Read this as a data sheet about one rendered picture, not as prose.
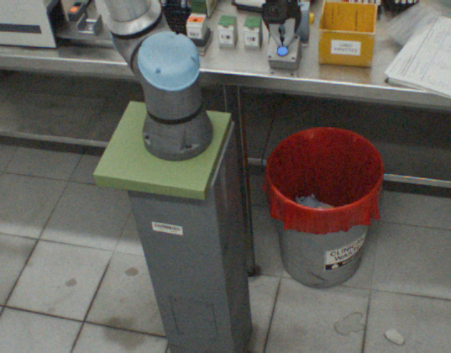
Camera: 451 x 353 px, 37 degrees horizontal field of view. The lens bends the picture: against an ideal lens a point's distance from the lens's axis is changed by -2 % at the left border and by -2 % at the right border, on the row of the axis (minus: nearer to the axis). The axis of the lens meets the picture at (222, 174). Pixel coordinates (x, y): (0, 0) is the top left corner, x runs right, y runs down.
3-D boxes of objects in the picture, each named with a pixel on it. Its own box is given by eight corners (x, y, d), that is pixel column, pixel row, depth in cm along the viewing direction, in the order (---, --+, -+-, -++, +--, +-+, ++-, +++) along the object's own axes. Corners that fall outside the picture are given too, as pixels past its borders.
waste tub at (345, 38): (317, 64, 167) (317, 30, 160) (322, 33, 176) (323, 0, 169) (372, 68, 165) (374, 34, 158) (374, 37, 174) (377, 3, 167)
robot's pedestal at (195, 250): (238, 384, 204) (212, 185, 142) (175, 372, 209) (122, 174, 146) (253, 329, 218) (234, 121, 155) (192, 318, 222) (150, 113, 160)
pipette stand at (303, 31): (268, 44, 175) (266, 11, 167) (271, 29, 179) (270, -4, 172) (307, 47, 173) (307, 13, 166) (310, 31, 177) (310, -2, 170)
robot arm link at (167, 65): (158, 128, 136) (150, 73, 126) (133, 90, 145) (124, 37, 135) (212, 108, 139) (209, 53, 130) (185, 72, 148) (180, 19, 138)
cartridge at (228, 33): (218, 46, 176) (217, 24, 171) (223, 36, 179) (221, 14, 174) (234, 48, 175) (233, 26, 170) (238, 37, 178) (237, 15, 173)
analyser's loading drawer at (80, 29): (44, 39, 181) (40, 23, 177) (55, 26, 185) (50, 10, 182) (116, 44, 177) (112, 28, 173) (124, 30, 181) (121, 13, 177)
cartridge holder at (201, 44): (183, 53, 175) (181, 41, 172) (194, 33, 181) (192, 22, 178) (204, 55, 174) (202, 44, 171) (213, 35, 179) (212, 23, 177)
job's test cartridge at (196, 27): (188, 44, 175) (186, 23, 171) (193, 34, 178) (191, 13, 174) (203, 45, 174) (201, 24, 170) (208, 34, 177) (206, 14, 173)
